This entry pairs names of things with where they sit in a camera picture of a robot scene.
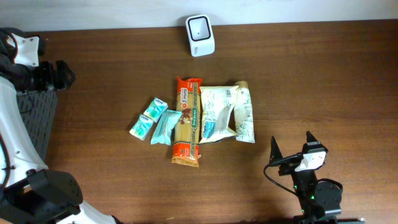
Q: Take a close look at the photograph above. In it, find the white bamboo print tube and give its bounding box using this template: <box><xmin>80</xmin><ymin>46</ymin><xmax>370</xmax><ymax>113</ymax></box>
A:
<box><xmin>234</xmin><ymin>81</ymin><xmax>255</xmax><ymax>143</ymax></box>

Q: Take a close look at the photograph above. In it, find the cream snack bag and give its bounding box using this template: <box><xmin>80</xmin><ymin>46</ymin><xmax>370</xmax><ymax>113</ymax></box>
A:
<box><xmin>199</xmin><ymin>85</ymin><xmax>238</xmax><ymax>144</ymax></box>

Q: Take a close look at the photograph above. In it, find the orange spaghetti packet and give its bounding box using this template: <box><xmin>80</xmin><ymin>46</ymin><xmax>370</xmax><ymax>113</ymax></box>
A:
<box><xmin>172</xmin><ymin>77</ymin><xmax>202</xmax><ymax>167</ymax></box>

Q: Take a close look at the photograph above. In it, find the teal tissue pack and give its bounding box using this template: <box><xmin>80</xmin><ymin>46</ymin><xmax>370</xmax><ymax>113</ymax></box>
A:
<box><xmin>144</xmin><ymin>98</ymin><xmax>168</xmax><ymax>123</ymax></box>
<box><xmin>129</xmin><ymin>114</ymin><xmax>154</xmax><ymax>141</ymax></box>

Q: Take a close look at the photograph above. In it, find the teal wet wipes pack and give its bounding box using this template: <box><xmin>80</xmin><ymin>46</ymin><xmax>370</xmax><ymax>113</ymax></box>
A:
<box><xmin>150</xmin><ymin>110</ymin><xmax>182</xmax><ymax>146</ymax></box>

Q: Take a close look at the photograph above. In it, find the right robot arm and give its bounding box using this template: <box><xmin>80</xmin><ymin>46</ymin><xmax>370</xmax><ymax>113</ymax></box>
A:
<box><xmin>263</xmin><ymin>131</ymin><xmax>365</xmax><ymax>224</ymax></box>

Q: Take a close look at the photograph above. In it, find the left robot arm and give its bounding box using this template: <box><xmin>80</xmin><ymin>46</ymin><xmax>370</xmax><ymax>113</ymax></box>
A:
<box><xmin>1</xmin><ymin>27</ymin><xmax>119</xmax><ymax>224</ymax></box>

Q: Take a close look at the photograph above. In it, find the white barcode scanner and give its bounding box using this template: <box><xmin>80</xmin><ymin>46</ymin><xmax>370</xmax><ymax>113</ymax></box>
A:
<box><xmin>185</xmin><ymin>14</ymin><xmax>215</xmax><ymax>57</ymax></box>

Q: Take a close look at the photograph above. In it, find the grey plastic mesh basket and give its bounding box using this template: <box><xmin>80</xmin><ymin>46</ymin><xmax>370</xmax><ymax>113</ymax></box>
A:
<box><xmin>17</xmin><ymin>92</ymin><xmax>58</xmax><ymax>161</ymax></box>

